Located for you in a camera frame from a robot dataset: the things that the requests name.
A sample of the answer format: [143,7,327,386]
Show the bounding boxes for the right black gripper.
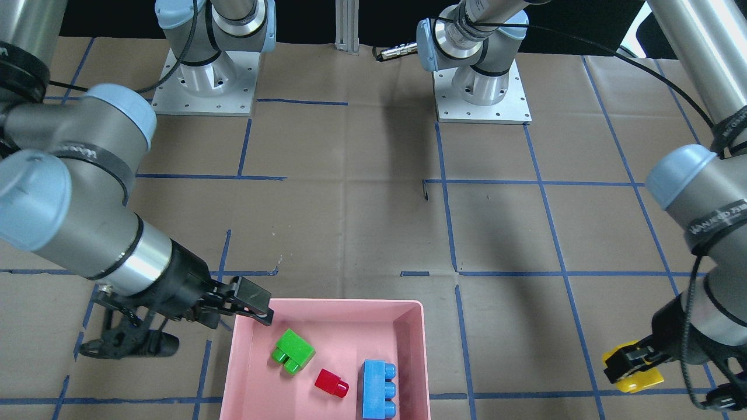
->
[93,241,274,327]

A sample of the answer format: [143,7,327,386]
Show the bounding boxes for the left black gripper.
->
[605,295,722,384]

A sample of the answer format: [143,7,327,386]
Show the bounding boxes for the yellow toy block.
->
[602,341,665,394]

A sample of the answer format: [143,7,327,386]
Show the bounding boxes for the green toy block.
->
[270,328,316,376]

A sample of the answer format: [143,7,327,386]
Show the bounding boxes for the red toy block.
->
[314,369,350,398]

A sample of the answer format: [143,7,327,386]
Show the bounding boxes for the blue toy block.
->
[362,359,397,419]

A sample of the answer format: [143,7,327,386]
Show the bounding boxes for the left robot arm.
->
[416,1,745,385]

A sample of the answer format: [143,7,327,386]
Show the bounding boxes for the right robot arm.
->
[2,1,273,333]

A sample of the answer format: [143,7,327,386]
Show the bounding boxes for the pink plastic box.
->
[221,299,431,419]

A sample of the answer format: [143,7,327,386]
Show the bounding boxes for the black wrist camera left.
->
[702,383,746,411]

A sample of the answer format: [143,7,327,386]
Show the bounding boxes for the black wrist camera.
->
[702,383,746,411]
[78,309,180,361]

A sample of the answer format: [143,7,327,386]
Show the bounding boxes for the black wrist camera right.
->
[78,309,180,361]

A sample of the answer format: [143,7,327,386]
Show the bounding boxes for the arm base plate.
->
[431,61,533,125]
[151,51,262,117]

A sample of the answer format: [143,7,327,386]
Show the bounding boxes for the aluminium profile post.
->
[334,0,359,55]

